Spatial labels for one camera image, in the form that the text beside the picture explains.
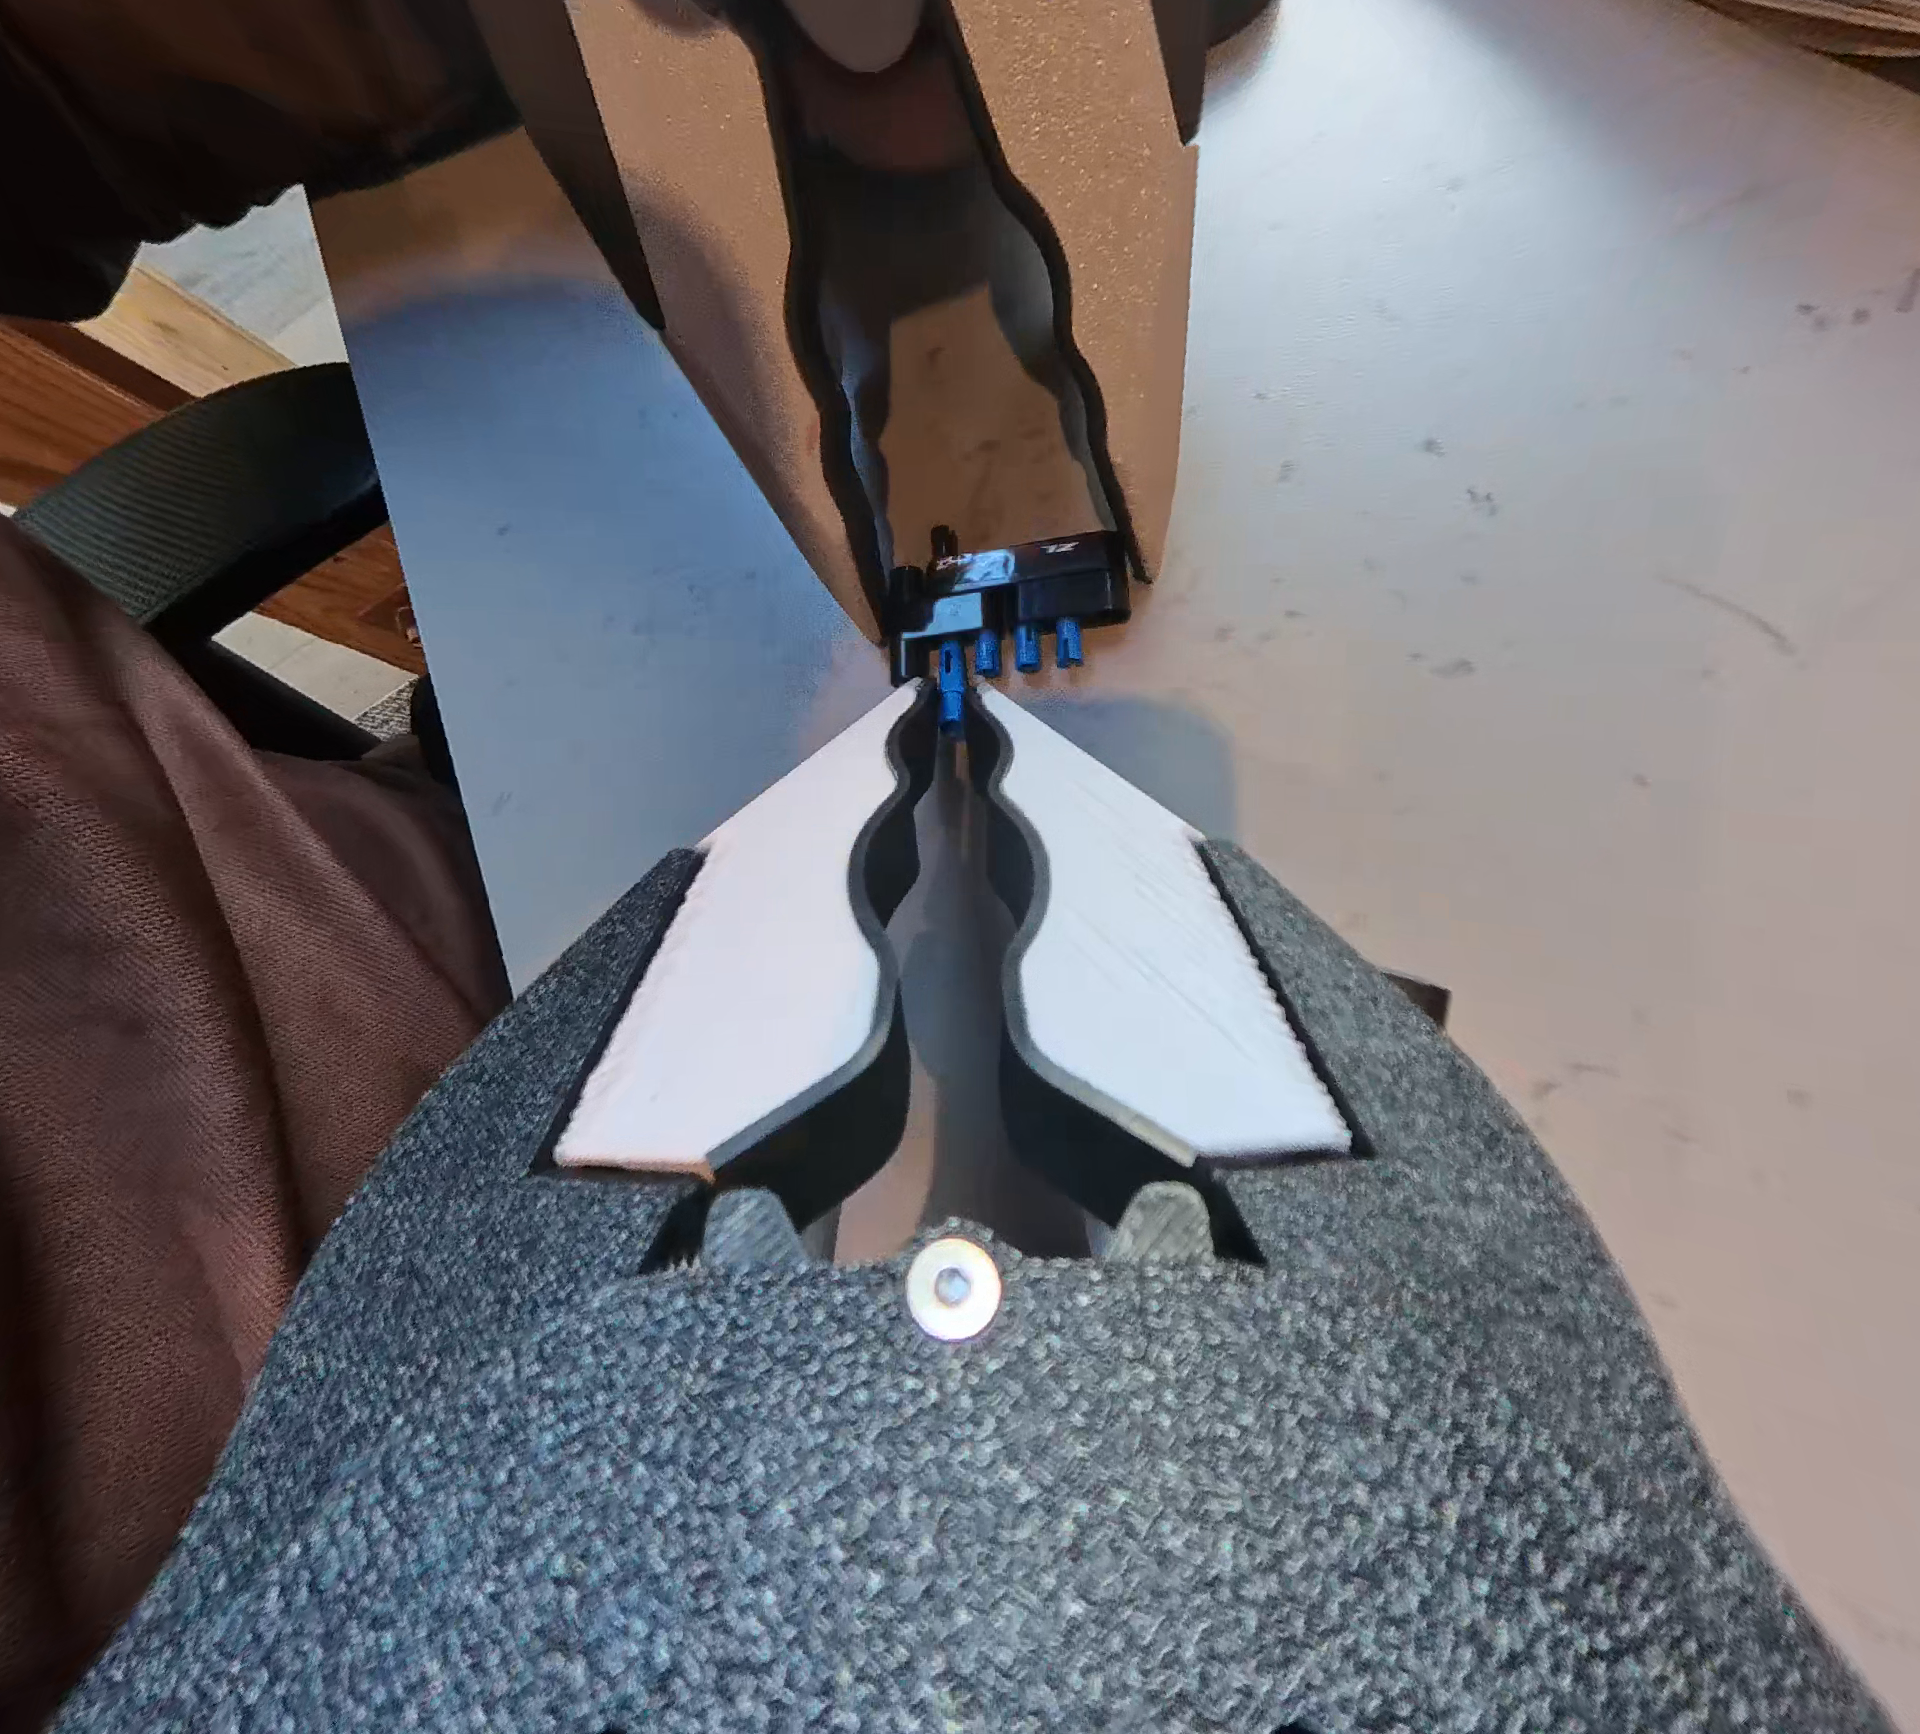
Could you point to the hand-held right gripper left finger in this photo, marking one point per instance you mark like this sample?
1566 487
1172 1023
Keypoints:
734 998

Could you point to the light grey desk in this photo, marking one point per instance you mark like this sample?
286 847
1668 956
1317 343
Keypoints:
1500 488

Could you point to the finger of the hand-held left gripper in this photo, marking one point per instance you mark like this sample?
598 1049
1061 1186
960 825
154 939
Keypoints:
1095 84
705 235

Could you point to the person's brown sweater torso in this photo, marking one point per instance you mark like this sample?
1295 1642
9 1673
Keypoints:
181 1014

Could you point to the single blue brick pin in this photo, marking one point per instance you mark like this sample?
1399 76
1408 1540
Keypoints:
950 699

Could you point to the person's left hand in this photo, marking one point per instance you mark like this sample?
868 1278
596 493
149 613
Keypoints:
884 129

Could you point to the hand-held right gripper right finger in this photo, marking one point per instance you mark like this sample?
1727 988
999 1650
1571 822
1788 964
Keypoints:
1171 998

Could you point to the black office chair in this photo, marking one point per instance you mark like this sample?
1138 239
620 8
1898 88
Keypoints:
211 488

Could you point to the black brick assembly blue pins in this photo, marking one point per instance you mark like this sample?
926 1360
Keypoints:
1073 594

